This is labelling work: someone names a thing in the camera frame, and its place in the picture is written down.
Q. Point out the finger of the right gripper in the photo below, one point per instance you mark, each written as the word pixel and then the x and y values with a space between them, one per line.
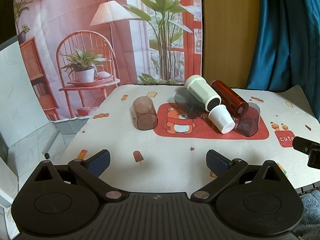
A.
pixel 310 148

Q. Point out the grey translucent plastic cup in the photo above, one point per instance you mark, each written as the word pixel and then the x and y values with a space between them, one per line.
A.
pixel 189 103

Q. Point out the small white ribbed cup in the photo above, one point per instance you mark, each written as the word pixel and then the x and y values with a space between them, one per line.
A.
pixel 221 119

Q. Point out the teal blue curtain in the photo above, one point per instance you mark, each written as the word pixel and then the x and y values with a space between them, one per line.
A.
pixel 287 49

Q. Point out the white folding board stand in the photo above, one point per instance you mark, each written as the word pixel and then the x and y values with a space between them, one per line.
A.
pixel 21 113

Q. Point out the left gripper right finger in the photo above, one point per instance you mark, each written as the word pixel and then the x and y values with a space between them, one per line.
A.
pixel 228 173

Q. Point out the white cartoon bear table mat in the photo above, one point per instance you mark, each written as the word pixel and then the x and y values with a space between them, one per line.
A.
pixel 158 160

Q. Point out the red translucent plastic cup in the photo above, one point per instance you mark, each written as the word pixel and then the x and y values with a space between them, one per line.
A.
pixel 234 103

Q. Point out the pink living room backdrop poster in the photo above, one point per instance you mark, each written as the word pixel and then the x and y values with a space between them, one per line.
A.
pixel 77 51

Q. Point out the brown translucent plastic cup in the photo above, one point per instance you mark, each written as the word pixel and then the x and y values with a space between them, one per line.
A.
pixel 145 113

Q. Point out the pale green ribbed cup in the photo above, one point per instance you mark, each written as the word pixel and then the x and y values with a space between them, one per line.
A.
pixel 199 87

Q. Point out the purple translucent plastic cup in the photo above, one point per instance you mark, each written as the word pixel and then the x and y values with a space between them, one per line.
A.
pixel 249 119

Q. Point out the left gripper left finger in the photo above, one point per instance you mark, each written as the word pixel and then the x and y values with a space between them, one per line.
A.
pixel 87 172

